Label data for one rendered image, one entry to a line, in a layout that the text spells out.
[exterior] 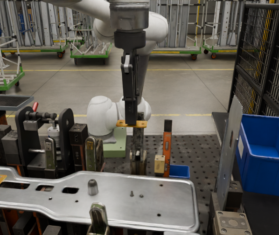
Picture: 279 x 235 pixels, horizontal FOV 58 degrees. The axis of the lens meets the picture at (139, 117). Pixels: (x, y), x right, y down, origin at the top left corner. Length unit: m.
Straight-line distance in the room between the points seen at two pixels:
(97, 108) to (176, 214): 0.89
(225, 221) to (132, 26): 0.52
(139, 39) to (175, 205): 0.49
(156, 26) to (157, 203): 0.71
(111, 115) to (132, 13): 1.00
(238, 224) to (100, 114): 1.02
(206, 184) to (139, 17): 1.01
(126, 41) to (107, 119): 0.96
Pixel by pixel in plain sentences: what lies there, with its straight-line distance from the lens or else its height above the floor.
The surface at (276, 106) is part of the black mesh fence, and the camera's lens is 1.22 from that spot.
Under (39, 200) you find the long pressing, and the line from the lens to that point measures 0.88.
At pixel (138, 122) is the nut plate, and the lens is 0.70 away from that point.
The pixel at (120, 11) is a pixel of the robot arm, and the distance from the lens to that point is 0.59.
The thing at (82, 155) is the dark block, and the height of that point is 1.01.
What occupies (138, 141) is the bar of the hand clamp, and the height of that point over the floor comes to 1.11.
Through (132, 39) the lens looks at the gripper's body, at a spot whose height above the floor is 1.48.
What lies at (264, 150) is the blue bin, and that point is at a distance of 1.10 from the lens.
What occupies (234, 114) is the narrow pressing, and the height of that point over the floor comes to 1.30.
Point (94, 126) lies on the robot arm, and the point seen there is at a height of 0.88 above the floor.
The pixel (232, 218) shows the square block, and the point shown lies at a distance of 0.73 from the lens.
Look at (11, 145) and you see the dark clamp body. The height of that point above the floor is 1.05.
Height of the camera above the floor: 1.56
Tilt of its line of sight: 24 degrees down
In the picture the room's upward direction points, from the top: straight up
